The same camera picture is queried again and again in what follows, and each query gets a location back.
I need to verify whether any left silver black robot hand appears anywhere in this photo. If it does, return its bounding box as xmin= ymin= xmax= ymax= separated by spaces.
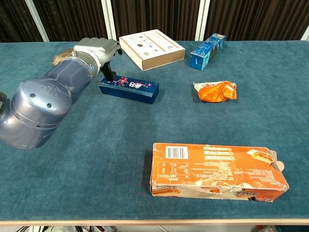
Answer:
xmin=73 ymin=37 xmax=123 ymax=82

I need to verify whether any blue long carton box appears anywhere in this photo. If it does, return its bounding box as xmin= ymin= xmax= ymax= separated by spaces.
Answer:
xmin=189 ymin=33 xmax=226 ymax=71

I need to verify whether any dark brown pleated curtain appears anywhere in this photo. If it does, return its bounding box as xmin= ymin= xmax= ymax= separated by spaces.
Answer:
xmin=0 ymin=0 xmax=309 ymax=43

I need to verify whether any teal blue table cloth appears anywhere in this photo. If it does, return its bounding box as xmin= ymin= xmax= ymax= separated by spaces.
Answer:
xmin=0 ymin=40 xmax=309 ymax=221

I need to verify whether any flat white cardboard box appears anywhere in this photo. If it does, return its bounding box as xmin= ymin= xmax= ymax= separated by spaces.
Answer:
xmin=119 ymin=29 xmax=186 ymax=72

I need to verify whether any large worn orange carton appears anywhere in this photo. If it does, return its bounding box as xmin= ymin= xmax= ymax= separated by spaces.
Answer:
xmin=149 ymin=142 xmax=290 ymax=203

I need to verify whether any gold foil snack packet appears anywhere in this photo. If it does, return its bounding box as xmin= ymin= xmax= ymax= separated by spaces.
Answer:
xmin=51 ymin=48 xmax=75 ymax=66

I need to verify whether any black white clutter under table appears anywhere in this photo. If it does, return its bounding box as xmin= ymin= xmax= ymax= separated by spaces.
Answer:
xmin=14 ymin=225 xmax=116 ymax=232

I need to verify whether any blue glasses case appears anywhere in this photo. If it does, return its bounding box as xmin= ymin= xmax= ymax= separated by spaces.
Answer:
xmin=98 ymin=75 xmax=160 ymax=105

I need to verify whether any orange crumpled snack bag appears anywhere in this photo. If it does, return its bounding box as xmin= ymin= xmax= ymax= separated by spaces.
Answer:
xmin=193 ymin=80 xmax=238 ymax=103

